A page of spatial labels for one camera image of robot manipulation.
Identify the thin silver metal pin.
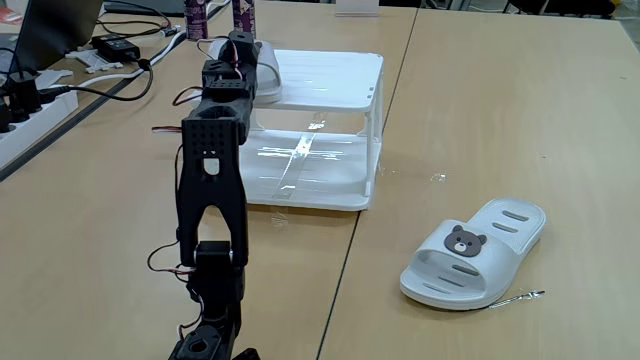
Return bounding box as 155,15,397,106
486,289,547,310

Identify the black power adapter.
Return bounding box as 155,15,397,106
90,33,143,64

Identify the black power cable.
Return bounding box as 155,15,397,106
39,58,155,103

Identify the red flat item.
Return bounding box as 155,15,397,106
0,6,24,27

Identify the white cable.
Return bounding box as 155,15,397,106
73,28,189,89

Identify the black power plug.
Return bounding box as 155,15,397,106
3,71,44,126

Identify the black laptop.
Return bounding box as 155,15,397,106
8,0,106,72

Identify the white power strip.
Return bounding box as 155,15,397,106
0,89,80,172

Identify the purple drink can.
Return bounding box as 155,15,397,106
230,0,258,39
183,0,210,42

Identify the flat white plastic part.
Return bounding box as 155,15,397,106
64,48,124,76

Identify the white bear slipper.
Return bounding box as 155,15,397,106
207,38,284,106
399,197,548,312

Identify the white two-tier box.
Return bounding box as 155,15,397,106
237,48,386,213

